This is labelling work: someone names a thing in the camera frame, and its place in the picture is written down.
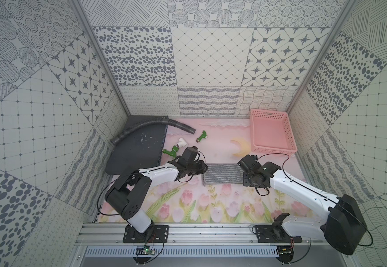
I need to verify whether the pink plastic basket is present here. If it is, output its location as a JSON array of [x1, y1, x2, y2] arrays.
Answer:
[[250, 109, 298, 156]]

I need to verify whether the green circuit board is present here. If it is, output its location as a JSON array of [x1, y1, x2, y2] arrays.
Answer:
[[136, 246, 156, 256]]

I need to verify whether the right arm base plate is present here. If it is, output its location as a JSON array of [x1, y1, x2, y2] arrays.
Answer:
[[252, 224, 302, 243]]

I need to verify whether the right black controller box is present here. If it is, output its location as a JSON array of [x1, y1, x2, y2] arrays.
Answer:
[[276, 247, 294, 264]]

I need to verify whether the yellow crescent moon toy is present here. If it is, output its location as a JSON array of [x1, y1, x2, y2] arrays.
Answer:
[[230, 138, 251, 158]]

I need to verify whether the aluminium rail frame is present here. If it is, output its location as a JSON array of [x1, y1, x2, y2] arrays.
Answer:
[[75, 222, 351, 248]]

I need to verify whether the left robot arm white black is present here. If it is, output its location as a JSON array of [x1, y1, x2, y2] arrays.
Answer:
[[105, 146, 208, 236]]

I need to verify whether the grey striped square dishcloth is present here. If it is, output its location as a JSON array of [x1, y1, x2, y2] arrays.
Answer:
[[202, 164, 244, 185]]

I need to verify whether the pink floral table mat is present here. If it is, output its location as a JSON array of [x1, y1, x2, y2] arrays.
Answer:
[[141, 119, 312, 223]]

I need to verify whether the green white toy piece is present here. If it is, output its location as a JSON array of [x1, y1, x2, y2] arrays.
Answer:
[[162, 138, 188, 158]]

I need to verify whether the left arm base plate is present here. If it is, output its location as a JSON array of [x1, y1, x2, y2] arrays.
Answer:
[[123, 223, 170, 244]]

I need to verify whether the small green toy piece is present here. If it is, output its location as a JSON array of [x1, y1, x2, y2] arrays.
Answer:
[[196, 130, 208, 142]]

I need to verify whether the dark grey tray mat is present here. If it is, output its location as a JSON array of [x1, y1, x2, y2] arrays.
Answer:
[[105, 115, 167, 175]]

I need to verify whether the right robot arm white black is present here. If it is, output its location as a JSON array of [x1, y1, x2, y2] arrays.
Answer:
[[238, 155, 369, 255]]

